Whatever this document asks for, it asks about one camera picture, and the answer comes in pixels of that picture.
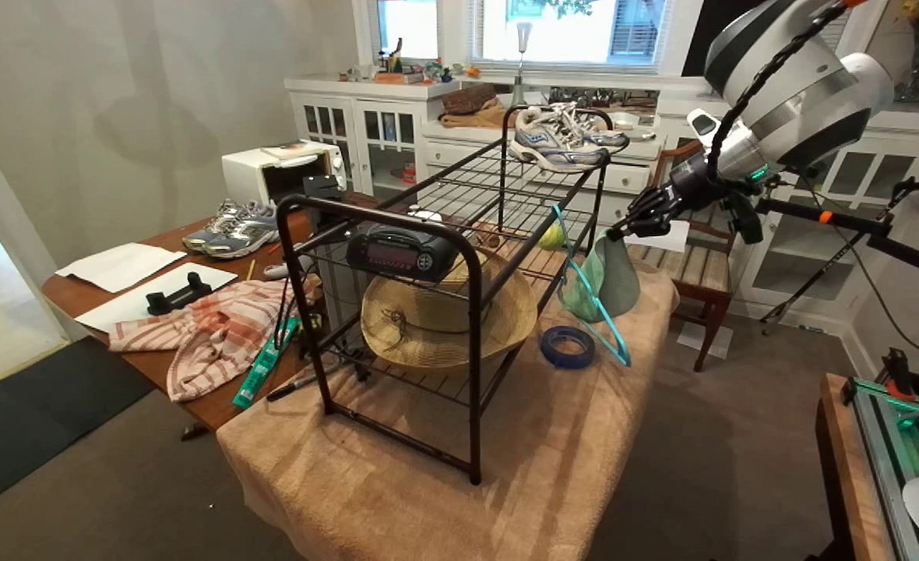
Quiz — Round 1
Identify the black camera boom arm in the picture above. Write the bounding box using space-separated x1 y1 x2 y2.
753 172 919 323

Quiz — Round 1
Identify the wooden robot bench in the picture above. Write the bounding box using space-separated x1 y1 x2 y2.
812 371 899 561

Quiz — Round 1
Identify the teal plastic tool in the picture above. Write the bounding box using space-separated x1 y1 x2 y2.
229 313 305 414

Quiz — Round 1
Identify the black metal shoe rack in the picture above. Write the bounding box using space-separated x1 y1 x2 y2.
273 102 632 488

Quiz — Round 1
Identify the dark floor mat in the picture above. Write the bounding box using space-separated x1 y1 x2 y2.
0 332 157 523

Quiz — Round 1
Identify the straw hat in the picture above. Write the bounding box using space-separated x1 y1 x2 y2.
355 247 542 375

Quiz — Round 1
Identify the clear glass vase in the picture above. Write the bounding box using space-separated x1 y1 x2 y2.
510 18 537 109

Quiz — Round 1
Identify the white drawer cabinet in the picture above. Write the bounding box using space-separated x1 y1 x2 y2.
280 70 919 326

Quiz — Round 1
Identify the white paper sheet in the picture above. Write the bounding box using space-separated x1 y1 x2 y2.
72 257 241 340
54 241 191 297

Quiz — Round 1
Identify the blue tape roll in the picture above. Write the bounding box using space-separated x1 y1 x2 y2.
537 320 599 371

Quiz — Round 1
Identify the brown bag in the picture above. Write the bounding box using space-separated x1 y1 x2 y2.
437 80 506 119

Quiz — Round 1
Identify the black handheld device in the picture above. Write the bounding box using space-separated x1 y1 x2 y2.
144 267 214 319

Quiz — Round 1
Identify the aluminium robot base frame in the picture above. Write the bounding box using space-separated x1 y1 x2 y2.
845 375 919 561

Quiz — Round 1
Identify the teal plastic clothes hanger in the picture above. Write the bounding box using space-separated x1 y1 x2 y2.
546 201 634 371

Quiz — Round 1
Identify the white toaster oven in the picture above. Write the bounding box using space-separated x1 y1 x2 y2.
219 138 349 210

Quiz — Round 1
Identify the black clock radio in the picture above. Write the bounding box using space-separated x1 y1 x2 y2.
342 217 460 286

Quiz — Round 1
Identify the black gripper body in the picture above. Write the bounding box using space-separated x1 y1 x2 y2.
627 165 770 249

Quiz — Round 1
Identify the black orange clamp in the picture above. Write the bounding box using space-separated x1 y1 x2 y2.
874 346 919 411

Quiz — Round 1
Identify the red striped cloth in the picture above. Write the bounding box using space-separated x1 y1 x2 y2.
106 275 301 407

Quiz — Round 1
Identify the tan terry table cover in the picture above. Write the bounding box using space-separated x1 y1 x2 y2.
212 241 681 561

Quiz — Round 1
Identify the pair of blue grey sneakers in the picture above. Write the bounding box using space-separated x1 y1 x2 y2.
182 197 284 263

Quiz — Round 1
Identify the grey running sneaker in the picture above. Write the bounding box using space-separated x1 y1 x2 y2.
539 98 634 152
506 102 610 174

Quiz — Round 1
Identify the brown wooden table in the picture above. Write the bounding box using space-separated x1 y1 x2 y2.
41 191 371 435

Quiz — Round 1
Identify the yellow tennis ball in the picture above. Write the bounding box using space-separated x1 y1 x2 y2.
537 217 569 252

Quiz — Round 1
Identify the wooden slatted chair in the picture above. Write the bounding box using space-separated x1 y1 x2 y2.
623 138 738 375

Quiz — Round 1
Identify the green towel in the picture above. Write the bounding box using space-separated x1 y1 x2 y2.
559 233 646 326

